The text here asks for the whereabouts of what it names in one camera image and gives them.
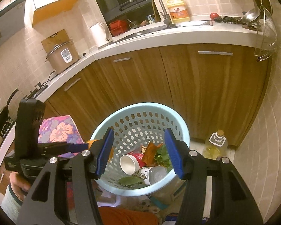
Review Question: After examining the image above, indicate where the dark dishcloth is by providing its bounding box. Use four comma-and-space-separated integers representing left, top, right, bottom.
213, 16, 245, 25

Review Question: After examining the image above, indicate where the wire dish rack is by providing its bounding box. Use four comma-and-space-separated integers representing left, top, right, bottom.
254, 3, 279, 62

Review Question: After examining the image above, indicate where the white electric kettle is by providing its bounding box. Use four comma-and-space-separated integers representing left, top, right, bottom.
89, 22, 113, 50

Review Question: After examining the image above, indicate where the person's left hand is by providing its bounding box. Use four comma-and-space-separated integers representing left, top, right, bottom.
9, 172, 31, 201

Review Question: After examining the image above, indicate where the red white paper cup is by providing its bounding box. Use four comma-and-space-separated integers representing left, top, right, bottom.
119, 152, 147, 176

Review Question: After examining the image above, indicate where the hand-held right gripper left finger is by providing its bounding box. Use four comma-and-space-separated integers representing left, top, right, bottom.
16, 127, 115, 225

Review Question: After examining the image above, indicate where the clear container teal lid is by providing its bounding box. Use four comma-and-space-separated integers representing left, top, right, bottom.
151, 180, 188, 210

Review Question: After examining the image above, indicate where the wooden kitchen cabinet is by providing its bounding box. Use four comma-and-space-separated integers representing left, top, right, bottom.
0, 43, 272, 196

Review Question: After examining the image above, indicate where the red plastic container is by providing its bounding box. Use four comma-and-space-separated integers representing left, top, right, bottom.
109, 20, 128, 37

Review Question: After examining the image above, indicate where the black wok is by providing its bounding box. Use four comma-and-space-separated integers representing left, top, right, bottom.
0, 88, 19, 134

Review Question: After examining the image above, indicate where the yellow dish soap bottle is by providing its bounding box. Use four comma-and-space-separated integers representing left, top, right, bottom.
167, 0, 190, 24

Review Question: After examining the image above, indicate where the wooden cutting board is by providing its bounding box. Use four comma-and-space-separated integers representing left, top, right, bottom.
41, 29, 72, 57

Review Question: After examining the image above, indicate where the metal ladle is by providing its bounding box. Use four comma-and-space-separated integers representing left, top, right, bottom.
242, 0, 265, 24

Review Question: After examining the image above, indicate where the gas stove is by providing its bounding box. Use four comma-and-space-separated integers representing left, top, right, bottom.
0, 82, 49, 137

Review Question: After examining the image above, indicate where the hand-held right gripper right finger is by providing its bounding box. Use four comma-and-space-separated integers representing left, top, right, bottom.
164, 128, 264, 225

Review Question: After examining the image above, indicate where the person's left forearm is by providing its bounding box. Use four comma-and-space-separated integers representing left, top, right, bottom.
1, 185, 26, 224

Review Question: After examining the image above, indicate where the white plastic cup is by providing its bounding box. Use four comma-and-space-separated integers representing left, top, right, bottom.
134, 166, 168, 186

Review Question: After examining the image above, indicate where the white plastic bag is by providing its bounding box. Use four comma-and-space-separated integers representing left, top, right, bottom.
98, 189, 141, 207

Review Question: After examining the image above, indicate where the beige rice cooker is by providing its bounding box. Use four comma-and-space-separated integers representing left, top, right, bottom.
45, 40, 80, 72

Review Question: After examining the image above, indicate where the steel faucet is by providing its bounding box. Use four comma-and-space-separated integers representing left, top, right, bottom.
129, 0, 174, 28

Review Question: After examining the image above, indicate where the cooking oil bottle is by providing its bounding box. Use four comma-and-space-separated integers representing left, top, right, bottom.
203, 130, 228, 160

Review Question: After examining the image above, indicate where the grey range hood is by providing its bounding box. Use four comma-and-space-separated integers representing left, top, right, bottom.
0, 0, 26, 55

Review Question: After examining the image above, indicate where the orange cloth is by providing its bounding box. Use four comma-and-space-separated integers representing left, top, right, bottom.
99, 206, 160, 225

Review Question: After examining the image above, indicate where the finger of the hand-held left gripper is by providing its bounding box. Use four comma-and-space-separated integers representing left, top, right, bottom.
38, 142, 89, 157

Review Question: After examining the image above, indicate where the floral tablecloth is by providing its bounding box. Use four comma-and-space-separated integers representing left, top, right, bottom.
38, 115, 85, 158

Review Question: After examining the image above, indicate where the steel sink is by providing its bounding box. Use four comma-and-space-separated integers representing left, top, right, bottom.
114, 20, 213, 40

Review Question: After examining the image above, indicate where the white kitchen countertop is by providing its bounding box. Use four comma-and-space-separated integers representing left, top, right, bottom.
0, 20, 272, 169

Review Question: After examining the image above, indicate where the light blue perforated basket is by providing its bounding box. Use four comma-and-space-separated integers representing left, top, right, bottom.
89, 102, 191, 197

